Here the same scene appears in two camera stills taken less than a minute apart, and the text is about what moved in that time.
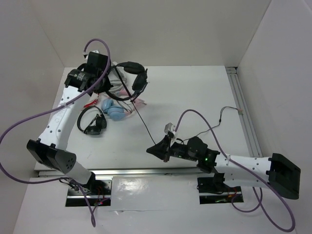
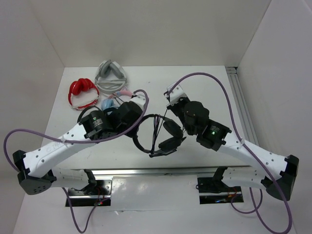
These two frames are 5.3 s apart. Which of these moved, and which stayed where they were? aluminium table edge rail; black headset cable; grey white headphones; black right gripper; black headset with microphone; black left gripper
Moved: black headset cable; black right gripper; black headset with microphone; black left gripper
Stayed: grey white headphones; aluminium table edge rail
